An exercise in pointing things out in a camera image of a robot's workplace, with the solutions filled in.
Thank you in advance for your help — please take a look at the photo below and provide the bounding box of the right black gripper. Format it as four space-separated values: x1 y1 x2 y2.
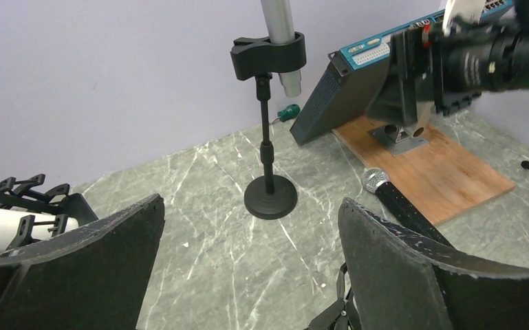
365 21 479 126

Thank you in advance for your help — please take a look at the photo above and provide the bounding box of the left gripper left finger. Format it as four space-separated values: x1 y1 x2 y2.
0 194 165 329

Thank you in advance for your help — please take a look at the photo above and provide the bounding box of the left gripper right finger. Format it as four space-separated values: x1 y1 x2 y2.
338 198 529 329

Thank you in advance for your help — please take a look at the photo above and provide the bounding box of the silver grey microphone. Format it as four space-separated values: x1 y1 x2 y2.
259 0 303 98

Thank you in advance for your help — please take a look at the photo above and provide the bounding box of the black mic stand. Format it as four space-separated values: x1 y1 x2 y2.
230 32 307 220

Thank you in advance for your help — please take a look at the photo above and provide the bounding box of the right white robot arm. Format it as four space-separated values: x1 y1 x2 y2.
365 1 529 127

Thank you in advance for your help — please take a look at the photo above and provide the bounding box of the wooden board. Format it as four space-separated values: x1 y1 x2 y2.
333 117 515 225

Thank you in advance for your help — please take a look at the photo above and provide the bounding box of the metal bracket with tube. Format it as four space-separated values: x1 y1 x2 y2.
368 102 433 157

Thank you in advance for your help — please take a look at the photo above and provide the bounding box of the blue network switch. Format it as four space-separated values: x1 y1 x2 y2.
290 1 512 146

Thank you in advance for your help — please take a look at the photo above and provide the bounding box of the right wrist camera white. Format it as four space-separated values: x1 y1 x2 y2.
442 0 486 36

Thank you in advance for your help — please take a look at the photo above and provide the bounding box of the left shock mount stand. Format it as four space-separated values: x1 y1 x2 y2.
0 174 98 238

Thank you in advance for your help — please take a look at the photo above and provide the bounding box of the green screwdriver handle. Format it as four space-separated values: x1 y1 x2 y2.
270 104 301 124

